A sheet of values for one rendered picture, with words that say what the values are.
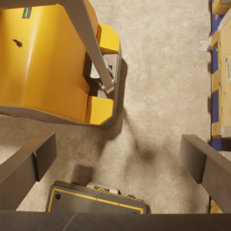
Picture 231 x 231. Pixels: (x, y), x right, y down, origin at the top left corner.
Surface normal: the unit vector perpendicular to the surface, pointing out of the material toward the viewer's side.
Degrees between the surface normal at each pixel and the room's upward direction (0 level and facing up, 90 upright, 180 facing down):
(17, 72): 0
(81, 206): 0
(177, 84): 0
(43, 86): 68
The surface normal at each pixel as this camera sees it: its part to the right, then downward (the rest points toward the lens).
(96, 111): 0.27, -0.12
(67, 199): -0.11, -0.17
